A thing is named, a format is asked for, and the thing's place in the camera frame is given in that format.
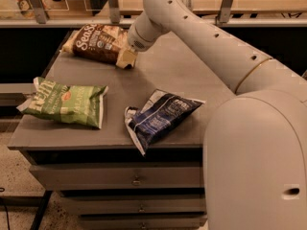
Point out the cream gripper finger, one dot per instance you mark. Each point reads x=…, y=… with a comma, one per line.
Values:
x=126, y=58

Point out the brown chip bag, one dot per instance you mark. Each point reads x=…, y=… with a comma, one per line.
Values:
x=97, y=42

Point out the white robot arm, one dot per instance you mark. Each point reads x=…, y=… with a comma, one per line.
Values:
x=255, y=144

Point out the green chip bag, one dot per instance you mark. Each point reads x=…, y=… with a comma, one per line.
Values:
x=69, y=104

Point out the blue chip bag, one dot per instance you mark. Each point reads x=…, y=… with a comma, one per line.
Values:
x=161, y=114

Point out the grey drawer cabinet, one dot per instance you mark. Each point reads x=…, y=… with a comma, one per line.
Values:
x=92, y=169

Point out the wooden shelf with metal posts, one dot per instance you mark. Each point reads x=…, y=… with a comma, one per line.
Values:
x=244, y=13

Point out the colourful package on shelf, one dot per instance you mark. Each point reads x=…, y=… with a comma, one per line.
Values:
x=19, y=0

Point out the top drawer knob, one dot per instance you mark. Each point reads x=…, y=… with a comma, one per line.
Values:
x=136, y=181

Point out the black floor bar left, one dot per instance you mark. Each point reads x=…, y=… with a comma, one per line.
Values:
x=40, y=202

